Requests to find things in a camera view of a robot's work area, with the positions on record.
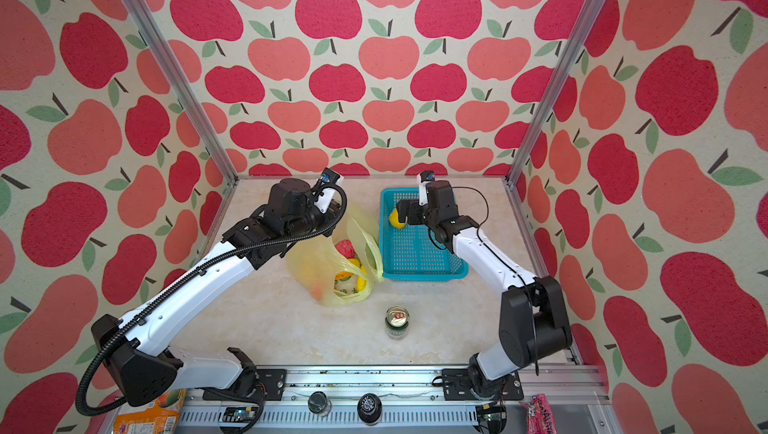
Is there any pink snack packet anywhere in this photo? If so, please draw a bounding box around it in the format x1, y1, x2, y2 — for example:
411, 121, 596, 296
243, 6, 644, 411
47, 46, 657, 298
521, 394, 557, 434

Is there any yellow plastic bag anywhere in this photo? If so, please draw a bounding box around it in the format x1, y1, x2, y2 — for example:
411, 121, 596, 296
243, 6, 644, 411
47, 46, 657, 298
286, 204, 383, 308

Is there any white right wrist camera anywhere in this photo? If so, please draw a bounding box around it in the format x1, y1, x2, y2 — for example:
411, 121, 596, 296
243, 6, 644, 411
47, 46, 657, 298
418, 170, 435, 206

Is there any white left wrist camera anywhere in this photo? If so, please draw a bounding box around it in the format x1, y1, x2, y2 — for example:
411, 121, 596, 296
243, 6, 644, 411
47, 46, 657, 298
313, 168, 344, 214

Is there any yellow toy fruit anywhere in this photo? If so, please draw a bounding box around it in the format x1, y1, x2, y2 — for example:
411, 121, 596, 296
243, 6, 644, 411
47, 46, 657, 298
388, 209, 406, 229

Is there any orange snack packet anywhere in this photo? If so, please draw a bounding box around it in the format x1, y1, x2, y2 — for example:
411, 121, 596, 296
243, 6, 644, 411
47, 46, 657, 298
113, 389, 186, 434

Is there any black corrugated cable conduit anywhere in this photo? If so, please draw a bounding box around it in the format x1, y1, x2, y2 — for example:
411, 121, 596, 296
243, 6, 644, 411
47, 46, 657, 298
74, 183, 349, 417

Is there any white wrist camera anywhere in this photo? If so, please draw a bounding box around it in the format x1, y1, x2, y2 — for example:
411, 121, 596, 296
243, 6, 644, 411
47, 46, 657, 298
313, 168, 344, 214
418, 170, 435, 206

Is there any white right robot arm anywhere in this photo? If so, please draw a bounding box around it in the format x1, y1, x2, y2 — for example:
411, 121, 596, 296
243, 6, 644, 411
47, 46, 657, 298
396, 170, 573, 400

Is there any red toy strawberry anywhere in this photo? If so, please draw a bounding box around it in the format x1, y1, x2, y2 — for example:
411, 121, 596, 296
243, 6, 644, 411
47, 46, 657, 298
335, 240, 357, 260

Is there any black round knob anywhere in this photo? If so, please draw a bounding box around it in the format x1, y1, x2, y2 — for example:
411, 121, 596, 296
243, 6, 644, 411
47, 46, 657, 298
356, 393, 383, 426

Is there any aluminium corner post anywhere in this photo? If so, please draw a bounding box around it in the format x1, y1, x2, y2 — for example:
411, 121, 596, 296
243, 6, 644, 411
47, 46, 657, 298
504, 0, 606, 190
121, 0, 238, 186

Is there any green drink can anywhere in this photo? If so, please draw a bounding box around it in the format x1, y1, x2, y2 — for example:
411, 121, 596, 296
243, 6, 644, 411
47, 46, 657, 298
385, 305, 410, 340

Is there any teal plastic basket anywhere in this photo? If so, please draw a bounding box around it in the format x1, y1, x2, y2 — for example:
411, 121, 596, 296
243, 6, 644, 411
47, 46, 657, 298
378, 187, 469, 282

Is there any right aluminium corner post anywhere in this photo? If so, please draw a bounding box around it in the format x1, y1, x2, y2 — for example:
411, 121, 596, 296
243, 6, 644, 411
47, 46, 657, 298
504, 0, 606, 190

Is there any grey round button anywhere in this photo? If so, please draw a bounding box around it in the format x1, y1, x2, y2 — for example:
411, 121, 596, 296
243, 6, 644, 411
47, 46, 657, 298
307, 391, 332, 417

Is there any left aluminium corner post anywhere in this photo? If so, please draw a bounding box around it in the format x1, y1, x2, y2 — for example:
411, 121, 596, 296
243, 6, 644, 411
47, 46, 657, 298
121, 0, 238, 186

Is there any aluminium front rail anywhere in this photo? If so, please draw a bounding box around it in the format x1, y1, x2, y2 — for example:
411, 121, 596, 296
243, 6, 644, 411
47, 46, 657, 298
107, 364, 625, 434

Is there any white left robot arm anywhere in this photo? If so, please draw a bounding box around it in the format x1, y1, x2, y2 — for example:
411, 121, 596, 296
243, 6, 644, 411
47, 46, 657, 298
75, 169, 347, 416

